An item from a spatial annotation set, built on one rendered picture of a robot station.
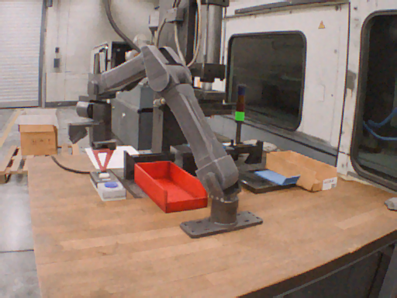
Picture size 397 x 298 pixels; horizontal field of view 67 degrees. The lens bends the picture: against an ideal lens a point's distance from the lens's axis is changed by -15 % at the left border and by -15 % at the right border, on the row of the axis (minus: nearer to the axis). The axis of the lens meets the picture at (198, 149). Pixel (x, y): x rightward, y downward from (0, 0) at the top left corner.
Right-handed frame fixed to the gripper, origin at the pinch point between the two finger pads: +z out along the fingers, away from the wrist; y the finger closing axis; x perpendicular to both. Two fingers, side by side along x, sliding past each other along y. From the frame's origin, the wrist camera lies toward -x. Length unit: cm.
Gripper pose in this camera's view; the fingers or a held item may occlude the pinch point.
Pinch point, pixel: (102, 168)
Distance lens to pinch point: 107.3
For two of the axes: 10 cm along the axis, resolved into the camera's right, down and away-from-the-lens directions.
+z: -0.5, 9.7, 2.3
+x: 8.8, -0.7, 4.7
